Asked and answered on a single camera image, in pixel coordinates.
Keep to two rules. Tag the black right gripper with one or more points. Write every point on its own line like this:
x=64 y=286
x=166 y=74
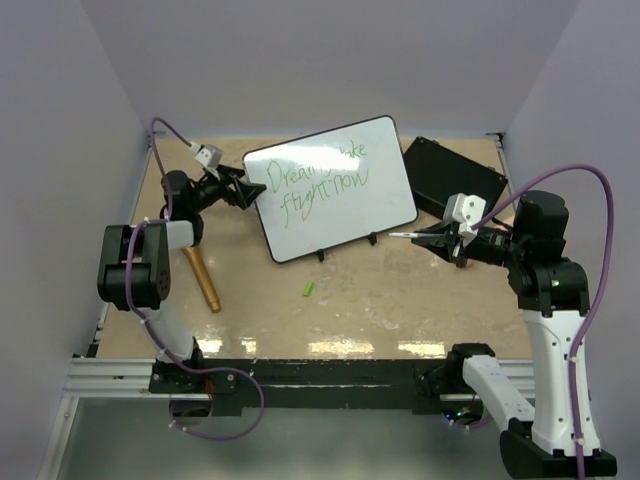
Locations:
x=444 y=246

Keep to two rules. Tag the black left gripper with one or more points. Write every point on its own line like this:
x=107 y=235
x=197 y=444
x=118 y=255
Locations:
x=243 y=194

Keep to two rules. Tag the white green whiteboard marker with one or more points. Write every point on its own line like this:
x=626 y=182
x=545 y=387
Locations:
x=407 y=235

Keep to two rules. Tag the white whiteboard black frame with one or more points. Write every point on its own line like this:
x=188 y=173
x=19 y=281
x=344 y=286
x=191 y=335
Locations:
x=331 y=188

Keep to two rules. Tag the green marker cap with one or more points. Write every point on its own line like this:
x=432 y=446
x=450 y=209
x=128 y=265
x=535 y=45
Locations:
x=308 y=289

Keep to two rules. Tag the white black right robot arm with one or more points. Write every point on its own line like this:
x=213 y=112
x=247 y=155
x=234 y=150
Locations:
x=553 y=436

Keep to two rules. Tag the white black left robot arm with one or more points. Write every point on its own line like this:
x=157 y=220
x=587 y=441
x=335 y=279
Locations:
x=134 y=274

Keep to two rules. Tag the black ribbed board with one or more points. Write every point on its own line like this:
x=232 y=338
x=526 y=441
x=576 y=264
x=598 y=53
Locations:
x=435 y=173

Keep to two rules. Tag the pink beige cylinder toy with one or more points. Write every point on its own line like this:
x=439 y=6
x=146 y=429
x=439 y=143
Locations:
x=507 y=220

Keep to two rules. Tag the gold toy microphone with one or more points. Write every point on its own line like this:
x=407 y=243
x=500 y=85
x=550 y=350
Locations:
x=203 y=278

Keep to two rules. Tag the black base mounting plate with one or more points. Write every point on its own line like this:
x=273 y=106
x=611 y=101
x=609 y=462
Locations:
x=325 y=382

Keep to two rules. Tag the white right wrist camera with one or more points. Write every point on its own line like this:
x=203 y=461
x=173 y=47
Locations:
x=465 y=211

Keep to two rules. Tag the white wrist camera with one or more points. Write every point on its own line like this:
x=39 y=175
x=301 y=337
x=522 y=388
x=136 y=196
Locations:
x=465 y=211
x=207 y=155

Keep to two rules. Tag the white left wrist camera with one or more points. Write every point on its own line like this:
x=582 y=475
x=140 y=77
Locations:
x=207 y=155

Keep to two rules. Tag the black wire whiteboard stand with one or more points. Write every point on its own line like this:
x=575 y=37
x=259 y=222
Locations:
x=371 y=239

